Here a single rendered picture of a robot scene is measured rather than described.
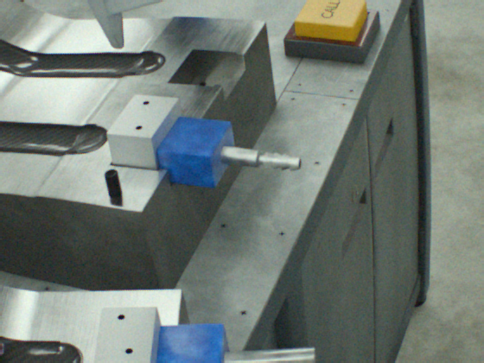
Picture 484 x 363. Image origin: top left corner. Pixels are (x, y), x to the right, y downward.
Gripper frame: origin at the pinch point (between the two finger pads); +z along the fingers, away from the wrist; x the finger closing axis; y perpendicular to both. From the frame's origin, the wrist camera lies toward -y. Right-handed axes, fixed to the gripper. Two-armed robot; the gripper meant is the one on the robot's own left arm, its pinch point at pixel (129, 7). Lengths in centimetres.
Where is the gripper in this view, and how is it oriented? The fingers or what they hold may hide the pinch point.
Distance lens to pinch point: 70.0
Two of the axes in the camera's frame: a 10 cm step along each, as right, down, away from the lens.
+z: 1.2, 7.9, 6.1
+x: 3.3, -6.1, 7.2
